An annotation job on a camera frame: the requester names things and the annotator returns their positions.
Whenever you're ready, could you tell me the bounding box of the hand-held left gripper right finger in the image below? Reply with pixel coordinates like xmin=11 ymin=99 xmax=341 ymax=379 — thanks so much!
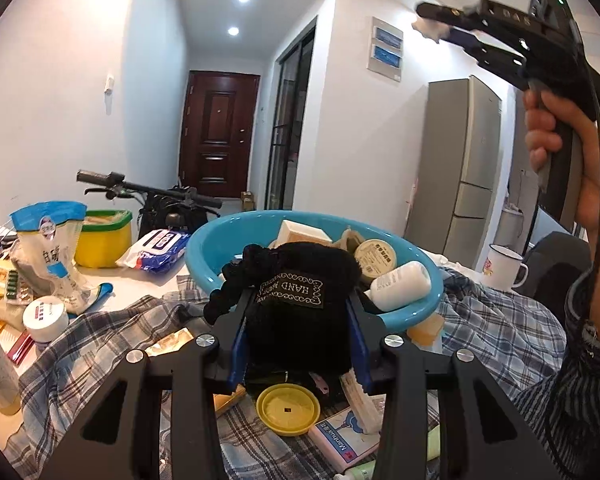
xmin=347 ymin=294 xmax=561 ymax=480

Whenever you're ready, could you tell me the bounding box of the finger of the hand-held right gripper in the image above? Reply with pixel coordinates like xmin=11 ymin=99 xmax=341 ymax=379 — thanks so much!
xmin=416 ymin=0 xmax=531 ymax=31
xmin=447 ymin=30 xmax=526 ymax=78

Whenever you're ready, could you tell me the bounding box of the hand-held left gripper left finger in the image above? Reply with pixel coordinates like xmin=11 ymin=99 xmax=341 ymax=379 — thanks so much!
xmin=40 ymin=290 xmax=255 ymax=480

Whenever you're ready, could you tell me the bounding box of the white tissue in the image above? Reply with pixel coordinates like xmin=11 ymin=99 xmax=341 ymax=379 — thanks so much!
xmin=412 ymin=14 xmax=443 ymax=43

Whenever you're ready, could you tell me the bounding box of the black knitted hat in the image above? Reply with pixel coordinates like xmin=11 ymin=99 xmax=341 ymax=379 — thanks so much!
xmin=202 ymin=242 xmax=363 ymax=386

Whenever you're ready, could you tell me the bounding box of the amber soap bar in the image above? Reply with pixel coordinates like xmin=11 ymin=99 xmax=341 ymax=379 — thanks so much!
xmin=412 ymin=312 xmax=445 ymax=356

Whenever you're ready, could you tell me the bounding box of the yellow round lid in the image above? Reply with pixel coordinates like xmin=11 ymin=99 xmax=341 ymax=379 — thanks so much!
xmin=256 ymin=384 xmax=321 ymax=436

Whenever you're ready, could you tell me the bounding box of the blue plastic basin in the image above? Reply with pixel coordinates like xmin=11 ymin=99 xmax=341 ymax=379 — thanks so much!
xmin=186 ymin=210 xmax=445 ymax=328

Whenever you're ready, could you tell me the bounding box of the gold foil packet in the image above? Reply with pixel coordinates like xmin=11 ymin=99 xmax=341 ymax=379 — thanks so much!
xmin=145 ymin=327 xmax=196 ymax=358

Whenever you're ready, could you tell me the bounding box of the white plastic bottle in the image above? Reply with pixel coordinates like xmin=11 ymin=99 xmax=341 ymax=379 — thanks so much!
xmin=370 ymin=261 xmax=432 ymax=312

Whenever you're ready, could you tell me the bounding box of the white pink small box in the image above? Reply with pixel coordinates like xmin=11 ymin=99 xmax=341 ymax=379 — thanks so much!
xmin=307 ymin=395 xmax=386 ymax=473

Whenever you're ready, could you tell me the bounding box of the round jar beige lid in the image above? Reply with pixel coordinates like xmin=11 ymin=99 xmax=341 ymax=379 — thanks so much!
xmin=355 ymin=239 xmax=398 ymax=283

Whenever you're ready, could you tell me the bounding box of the light green tube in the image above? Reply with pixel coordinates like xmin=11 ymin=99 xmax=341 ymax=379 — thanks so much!
xmin=345 ymin=427 xmax=441 ymax=480

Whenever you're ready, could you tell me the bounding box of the brown paper pulp tray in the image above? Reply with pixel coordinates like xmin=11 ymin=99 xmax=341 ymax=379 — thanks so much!
xmin=332 ymin=227 xmax=366 ymax=256

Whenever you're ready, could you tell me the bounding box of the grey refrigerator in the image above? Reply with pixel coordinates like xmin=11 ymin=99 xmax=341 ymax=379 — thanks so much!
xmin=404 ymin=75 xmax=503 ymax=271

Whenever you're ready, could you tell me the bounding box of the white crumpled cloth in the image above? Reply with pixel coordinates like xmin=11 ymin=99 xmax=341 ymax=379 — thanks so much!
xmin=425 ymin=250 xmax=481 ymax=273

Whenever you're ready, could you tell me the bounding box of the blue wet wipes pack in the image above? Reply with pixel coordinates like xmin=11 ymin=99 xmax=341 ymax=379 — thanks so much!
xmin=116 ymin=229 xmax=193 ymax=275

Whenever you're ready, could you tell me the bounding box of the blue plaid shirt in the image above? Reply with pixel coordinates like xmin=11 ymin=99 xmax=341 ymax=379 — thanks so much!
xmin=2 ymin=265 xmax=568 ymax=480

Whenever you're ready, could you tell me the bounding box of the cream box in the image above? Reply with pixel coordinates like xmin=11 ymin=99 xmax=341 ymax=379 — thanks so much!
xmin=277 ymin=220 xmax=333 ymax=248

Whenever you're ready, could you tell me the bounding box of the white enamel mug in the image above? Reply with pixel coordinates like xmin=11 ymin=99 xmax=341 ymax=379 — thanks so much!
xmin=485 ymin=243 xmax=529 ymax=291

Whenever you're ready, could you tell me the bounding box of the white plastic bin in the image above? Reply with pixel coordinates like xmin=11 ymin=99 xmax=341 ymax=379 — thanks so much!
xmin=495 ymin=205 xmax=523 ymax=251

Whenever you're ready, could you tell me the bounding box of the yellow container green rim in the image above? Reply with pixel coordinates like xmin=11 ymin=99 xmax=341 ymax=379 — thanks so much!
xmin=74 ymin=210 xmax=133 ymax=268

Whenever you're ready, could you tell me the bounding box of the black framed glass door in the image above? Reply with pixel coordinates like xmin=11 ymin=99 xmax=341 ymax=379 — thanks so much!
xmin=265 ymin=15 xmax=318 ymax=211

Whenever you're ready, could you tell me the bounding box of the dark chair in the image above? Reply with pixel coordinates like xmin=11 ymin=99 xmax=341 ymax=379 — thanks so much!
xmin=522 ymin=232 xmax=593 ymax=301

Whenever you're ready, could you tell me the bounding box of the white jar blue label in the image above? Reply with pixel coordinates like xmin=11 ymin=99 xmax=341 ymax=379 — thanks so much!
xmin=22 ymin=296 xmax=70 ymax=345

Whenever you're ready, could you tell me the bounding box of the brown entrance door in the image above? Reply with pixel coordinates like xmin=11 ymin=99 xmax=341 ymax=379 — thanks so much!
xmin=178 ymin=71 xmax=261 ymax=198

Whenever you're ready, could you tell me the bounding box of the white blue sugar bag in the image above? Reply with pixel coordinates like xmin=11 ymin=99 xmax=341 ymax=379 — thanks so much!
xmin=9 ymin=201 xmax=115 ymax=315

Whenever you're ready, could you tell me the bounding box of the red box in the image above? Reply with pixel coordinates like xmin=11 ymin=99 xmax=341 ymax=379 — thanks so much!
xmin=5 ymin=330 xmax=33 ymax=363

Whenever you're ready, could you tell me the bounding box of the green pill blister pack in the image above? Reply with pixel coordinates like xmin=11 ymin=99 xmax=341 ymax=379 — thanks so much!
xmin=4 ymin=270 xmax=31 ymax=306

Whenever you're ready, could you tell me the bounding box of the grey wall electrical panel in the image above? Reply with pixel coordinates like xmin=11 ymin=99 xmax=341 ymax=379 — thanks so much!
xmin=367 ymin=16 xmax=405 ymax=82

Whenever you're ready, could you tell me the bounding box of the bicycle handlebar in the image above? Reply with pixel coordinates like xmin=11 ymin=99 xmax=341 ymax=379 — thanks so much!
xmin=76 ymin=170 xmax=223 ymax=241

